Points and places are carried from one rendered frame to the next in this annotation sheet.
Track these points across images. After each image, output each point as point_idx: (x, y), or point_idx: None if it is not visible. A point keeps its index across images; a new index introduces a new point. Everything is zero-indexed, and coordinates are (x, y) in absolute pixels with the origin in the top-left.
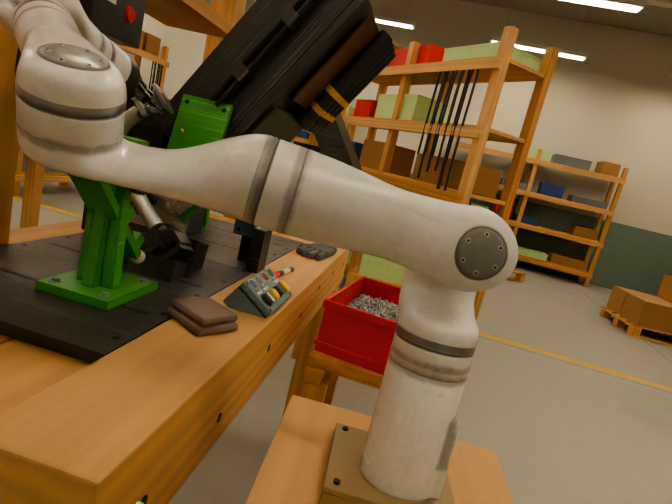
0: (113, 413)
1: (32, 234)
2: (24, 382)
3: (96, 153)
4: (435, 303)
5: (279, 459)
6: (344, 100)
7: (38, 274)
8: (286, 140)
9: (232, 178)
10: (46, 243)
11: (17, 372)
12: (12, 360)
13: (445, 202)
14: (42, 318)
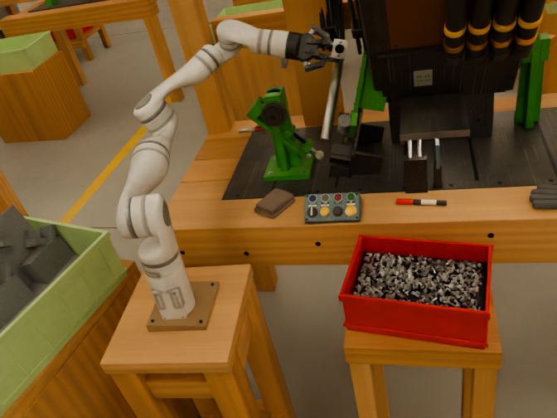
0: (180, 218)
1: (371, 115)
2: (204, 196)
3: (152, 132)
4: (154, 237)
5: (192, 271)
6: (499, 26)
7: None
8: (491, 63)
9: None
10: None
11: (210, 192)
12: (217, 187)
13: (123, 191)
14: (243, 175)
